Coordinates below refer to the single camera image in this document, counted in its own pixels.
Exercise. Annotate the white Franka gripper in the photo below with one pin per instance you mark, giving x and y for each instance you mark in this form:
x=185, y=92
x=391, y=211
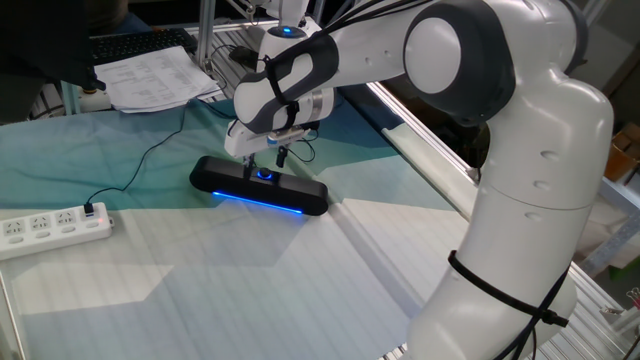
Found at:
x=245, y=142

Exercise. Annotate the blue-lit speaker volume knob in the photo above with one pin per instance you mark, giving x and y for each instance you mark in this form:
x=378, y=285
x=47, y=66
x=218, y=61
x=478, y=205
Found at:
x=265, y=174

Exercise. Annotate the black soundbar speaker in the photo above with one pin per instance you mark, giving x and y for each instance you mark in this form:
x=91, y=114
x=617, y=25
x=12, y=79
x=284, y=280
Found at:
x=280, y=192

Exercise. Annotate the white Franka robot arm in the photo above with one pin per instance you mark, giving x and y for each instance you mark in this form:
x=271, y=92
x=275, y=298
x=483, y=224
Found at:
x=540, y=150

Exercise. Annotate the small black device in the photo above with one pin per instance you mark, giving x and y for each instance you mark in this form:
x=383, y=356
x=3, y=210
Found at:
x=245, y=55

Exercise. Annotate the teal and white tablecloth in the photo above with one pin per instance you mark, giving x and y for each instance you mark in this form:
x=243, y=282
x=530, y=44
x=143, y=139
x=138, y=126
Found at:
x=250, y=290

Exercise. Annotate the stack of printed papers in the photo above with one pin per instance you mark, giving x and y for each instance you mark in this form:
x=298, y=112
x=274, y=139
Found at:
x=155, y=80

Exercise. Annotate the black computer keyboard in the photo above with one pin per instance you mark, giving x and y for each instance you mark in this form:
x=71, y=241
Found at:
x=140, y=45

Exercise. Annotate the white power strip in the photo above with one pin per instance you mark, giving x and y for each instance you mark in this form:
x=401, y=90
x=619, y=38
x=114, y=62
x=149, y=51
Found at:
x=50, y=227

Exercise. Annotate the person's dark clothed torso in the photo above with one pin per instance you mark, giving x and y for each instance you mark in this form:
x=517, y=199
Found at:
x=40, y=35

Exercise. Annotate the brown cardboard box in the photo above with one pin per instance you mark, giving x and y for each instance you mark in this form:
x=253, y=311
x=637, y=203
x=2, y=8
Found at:
x=622, y=155

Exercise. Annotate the metal binder clip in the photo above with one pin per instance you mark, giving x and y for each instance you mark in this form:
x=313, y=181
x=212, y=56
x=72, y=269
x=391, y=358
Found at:
x=632, y=297

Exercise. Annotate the silver wrist camera blue caps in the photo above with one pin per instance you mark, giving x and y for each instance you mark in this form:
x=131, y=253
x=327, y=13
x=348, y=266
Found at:
x=287, y=136

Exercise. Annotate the aluminium frame post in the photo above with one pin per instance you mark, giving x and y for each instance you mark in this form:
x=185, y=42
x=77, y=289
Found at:
x=206, y=30

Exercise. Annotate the aluminium table edge rail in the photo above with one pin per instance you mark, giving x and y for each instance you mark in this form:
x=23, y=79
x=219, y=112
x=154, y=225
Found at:
x=425, y=145

